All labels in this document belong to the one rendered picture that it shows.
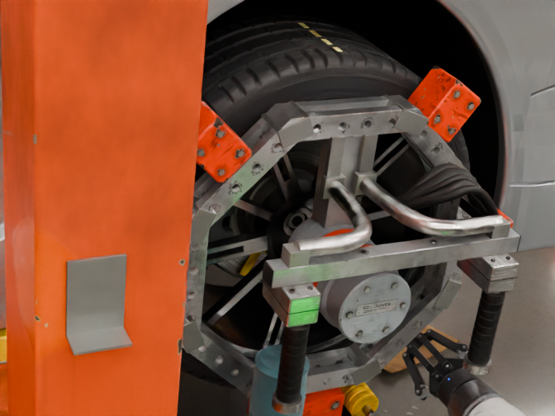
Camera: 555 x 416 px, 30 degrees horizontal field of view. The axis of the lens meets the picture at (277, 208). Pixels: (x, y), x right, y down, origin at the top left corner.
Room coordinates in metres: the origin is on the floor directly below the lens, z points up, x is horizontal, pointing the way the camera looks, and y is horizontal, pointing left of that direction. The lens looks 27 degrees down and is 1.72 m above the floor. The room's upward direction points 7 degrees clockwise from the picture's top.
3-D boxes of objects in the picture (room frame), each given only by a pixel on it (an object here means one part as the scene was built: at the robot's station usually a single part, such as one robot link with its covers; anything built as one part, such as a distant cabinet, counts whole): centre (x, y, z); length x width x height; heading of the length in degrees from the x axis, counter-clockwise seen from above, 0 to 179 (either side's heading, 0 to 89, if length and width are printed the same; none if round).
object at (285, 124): (1.52, -0.09, 0.85); 0.54 x 0.07 x 0.54; 117
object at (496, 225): (1.46, -0.24, 1.03); 0.19 x 0.18 x 0.11; 27
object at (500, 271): (1.42, -0.34, 0.93); 0.09 x 0.05 x 0.05; 27
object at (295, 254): (1.37, -0.06, 1.03); 0.19 x 0.18 x 0.11; 27
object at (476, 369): (1.39, -0.35, 0.83); 0.04 x 0.04 x 0.16
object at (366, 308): (1.46, -0.12, 0.85); 0.21 x 0.14 x 0.14; 27
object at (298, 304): (1.26, -0.03, 0.93); 0.09 x 0.05 x 0.05; 27
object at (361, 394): (1.66, -0.15, 0.51); 0.29 x 0.06 x 0.06; 27
